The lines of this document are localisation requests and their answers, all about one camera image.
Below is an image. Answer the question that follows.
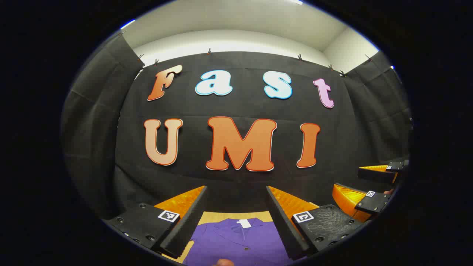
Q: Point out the black backdrop cloth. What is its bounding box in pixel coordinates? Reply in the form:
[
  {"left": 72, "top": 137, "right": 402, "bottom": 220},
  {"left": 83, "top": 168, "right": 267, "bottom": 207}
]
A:
[{"left": 61, "top": 33, "right": 412, "bottom": 222}]

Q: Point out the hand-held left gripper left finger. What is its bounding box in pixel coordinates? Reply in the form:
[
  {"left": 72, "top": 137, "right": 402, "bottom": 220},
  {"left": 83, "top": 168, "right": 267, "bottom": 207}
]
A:
[{"left": 103, "top": 185, "right": 208, "bottom": 259}]

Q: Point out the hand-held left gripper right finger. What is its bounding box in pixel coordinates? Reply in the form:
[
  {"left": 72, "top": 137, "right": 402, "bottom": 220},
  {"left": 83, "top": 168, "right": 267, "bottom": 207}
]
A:
[{"left": 266, "top": 185, "right": 365, "bottom": 260}]

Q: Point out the row of backdrop clips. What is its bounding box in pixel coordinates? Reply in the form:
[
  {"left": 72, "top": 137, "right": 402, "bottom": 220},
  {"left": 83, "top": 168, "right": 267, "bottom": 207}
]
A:
[{"left": 118, "top": 30, "right": 374, "bottom": 78}]

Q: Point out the purple ribbed garment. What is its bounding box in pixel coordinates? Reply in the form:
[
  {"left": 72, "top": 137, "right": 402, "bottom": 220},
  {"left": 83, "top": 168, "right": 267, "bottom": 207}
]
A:
[{"left": 182, "top": 217, "right": 296, "bottom": 266}]

